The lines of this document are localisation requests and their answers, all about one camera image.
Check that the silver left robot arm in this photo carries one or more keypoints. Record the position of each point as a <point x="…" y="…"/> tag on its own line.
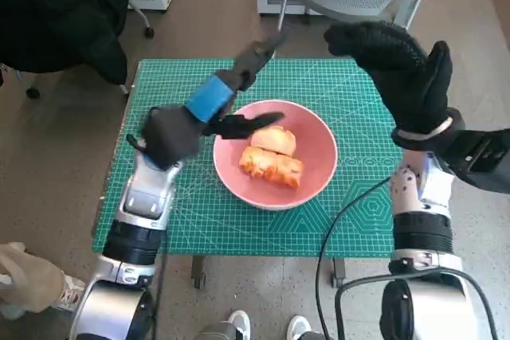
<point x="135" y="212"/>

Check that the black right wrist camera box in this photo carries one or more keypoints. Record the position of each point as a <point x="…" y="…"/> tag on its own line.
<point x="474" y="161"/>

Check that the rectangular toy bread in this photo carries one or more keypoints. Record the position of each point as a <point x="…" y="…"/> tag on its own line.
<point x="271" y="166"/>

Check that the round toy bread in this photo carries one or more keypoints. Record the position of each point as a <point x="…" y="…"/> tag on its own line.
<point x="275" y="141"/>

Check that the black chair caster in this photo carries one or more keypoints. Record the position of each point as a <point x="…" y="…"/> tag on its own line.
<point x="33" y="93"/>

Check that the person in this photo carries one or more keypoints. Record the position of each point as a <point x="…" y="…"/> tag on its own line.
<point x="56" y="13"/>

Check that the pink bowl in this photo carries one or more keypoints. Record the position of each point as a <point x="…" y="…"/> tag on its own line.
<point x="315" y="149"/>

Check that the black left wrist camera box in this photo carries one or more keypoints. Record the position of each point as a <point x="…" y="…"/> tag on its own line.
<point x="171" y="137"/>

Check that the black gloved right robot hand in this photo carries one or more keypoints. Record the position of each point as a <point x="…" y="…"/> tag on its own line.
<point x="410" y="77"/>

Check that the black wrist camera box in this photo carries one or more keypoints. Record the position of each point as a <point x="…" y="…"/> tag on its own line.
<point x="171" y="137"/>
<point x="474" y="161"/>

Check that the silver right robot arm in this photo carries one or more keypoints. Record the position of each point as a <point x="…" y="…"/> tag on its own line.
<point x="422" y="212"/>

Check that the white shoe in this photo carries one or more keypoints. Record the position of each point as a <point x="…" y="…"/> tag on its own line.
<point x="298" y="328"/>
<point x="239" y="324"/>

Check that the green cutting mat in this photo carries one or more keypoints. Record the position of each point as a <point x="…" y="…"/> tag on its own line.
<point x="247" y="212"/>

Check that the black table leg caster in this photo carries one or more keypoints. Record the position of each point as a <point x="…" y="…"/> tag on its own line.
<point x="338" y="272"/>
<point x="198" y="272"/>

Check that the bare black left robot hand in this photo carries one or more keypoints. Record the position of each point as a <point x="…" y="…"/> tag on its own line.
<point x="223" y="97"/>

